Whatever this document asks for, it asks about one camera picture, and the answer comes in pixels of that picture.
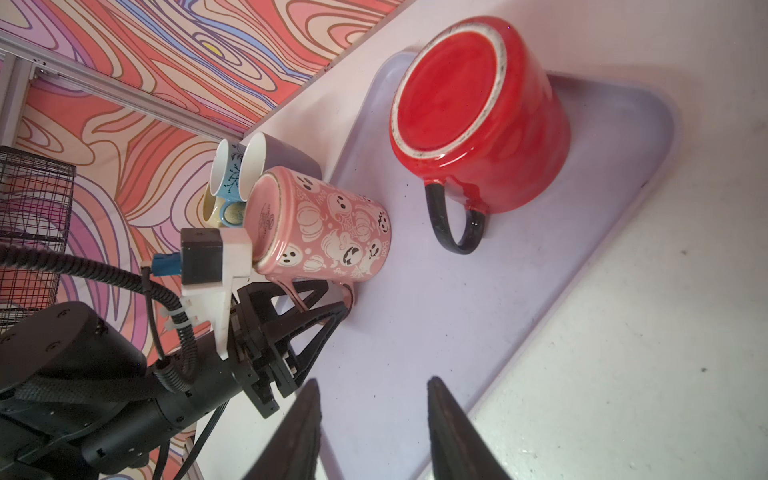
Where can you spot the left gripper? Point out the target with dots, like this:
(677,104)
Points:
(264,361)

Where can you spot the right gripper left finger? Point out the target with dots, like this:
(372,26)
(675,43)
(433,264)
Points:
(292,452)

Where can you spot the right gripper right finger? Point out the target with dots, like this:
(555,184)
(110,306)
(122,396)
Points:
(457,450)

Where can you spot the pink mug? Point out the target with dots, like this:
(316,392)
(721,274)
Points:
(305,228)

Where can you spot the beige speckled mug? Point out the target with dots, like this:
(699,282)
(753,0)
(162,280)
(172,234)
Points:
(210,209)

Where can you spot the blue textured mug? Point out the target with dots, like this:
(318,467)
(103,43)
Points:
(224,182)

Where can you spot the purple grey mug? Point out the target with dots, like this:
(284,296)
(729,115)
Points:
(263,152)

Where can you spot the red mug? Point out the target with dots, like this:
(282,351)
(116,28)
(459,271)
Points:
(476,118)

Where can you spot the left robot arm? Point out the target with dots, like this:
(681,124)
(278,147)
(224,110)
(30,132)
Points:
(79,400)

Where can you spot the lilac plastic tray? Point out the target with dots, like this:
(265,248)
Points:
(430,312)

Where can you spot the black wire basket left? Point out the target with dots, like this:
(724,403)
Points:
(36,210)

